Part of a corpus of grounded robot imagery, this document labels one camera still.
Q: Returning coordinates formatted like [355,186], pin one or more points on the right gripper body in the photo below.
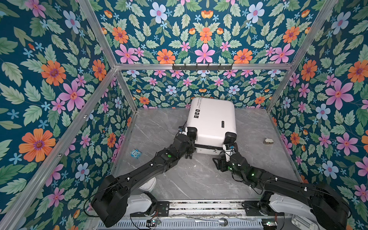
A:
[225,166]

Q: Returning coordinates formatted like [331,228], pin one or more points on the black suitcase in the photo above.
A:
[211,124]

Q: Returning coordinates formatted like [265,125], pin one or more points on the black hook rail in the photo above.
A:
[201,67]

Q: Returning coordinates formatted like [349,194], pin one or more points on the small blue patterned box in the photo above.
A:
[135,153]

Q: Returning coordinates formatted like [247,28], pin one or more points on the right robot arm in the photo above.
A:
[317,202]

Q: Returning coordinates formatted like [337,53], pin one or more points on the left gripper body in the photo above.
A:
[189,147]

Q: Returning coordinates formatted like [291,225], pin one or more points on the metal spoon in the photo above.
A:
[221,222]

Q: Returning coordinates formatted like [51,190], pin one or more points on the small grey white object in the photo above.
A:
[268,141]

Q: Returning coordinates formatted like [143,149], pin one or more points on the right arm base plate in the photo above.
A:
[256,208]

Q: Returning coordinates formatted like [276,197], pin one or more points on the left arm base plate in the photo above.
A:
[160,209]

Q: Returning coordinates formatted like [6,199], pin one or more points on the white square clock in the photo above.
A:
[148,186]

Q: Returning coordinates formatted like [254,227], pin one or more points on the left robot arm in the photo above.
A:
[111,200]

